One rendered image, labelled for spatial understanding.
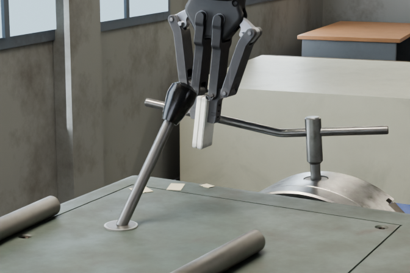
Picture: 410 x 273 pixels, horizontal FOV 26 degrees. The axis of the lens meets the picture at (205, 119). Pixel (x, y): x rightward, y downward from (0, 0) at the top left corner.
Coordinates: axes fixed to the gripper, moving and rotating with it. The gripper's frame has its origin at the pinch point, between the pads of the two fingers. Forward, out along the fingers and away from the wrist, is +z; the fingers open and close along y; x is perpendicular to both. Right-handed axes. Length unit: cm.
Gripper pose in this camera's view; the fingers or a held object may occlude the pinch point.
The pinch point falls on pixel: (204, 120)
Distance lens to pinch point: 117.7
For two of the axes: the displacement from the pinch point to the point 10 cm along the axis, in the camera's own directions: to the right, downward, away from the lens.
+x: -4.8, 1.7, -8.6
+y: -8.7, -2.0, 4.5
